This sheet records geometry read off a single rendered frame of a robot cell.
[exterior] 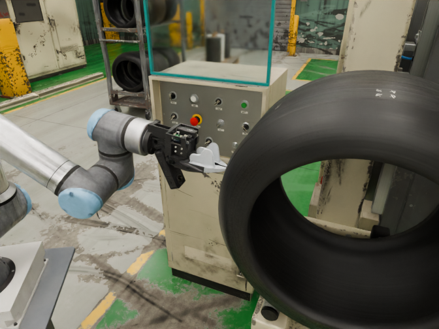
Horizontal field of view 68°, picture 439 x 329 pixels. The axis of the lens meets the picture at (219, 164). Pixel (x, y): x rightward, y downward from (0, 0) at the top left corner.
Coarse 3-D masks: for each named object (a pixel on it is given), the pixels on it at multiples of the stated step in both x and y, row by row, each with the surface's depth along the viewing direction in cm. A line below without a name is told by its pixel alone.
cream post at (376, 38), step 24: (360, 0) 75; (384, 0) 73; (408, 0) 72; (360, 24) 77; (384, 24) 75; (408, 24) 74; (360, 48) 79; (384, 48) 77; (336, 168) 96; (360, 168) 93; (336, 192) 99; (360, 192) 96; (336, 216) 103
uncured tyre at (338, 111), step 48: (288, 96) 70; (336, 96) 54; (432, 96) 52; (240, 144) 65; (288, 144) 55; (336, 144) 52; (384, 144) 49; (432, 144) 47; (240, 192) 63; (240, 240) 69; (288, 240) 95; (336, 240) 93; (384, 240) 88; (432, 240) 81; (288, 288) 84; (336, 288) 86; (384, 288) 83; (432, 288) 75
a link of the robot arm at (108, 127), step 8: (96, 112) 82; (104, 112) 82; (112, 112) 82; (120, 112) 84; (96, 120) 81; (104, 120) 81; (112, 120) 80; (120, 120) 80; (128, 120) 80; (88, 128) 82; (96, 128) 81; (104, 128) 80; (112, 128) 80; (120, 128) 79; (96, 136) 82; (104, 136) 81; (112, 136) 80; (120, 136) 79; (104, 144) 83; (112, 144) 82; (120, 144) 80; (104, 152) 84; (112, 152) 84; (120, 152) 84
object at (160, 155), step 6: (156, 150) 81; (162, 150) 80; (156, 156) 80; (162, 156) 80; (162, 162) 81; (162, 168) 82; (168, 168) 81; (174, 168) 83; (168, 174) 82; (174, 174) 82; (180, 174) 84; (168, 180) 83; (174, 180) 82; (180, 180) 84; (174, 186) 83; (180, 186) 84
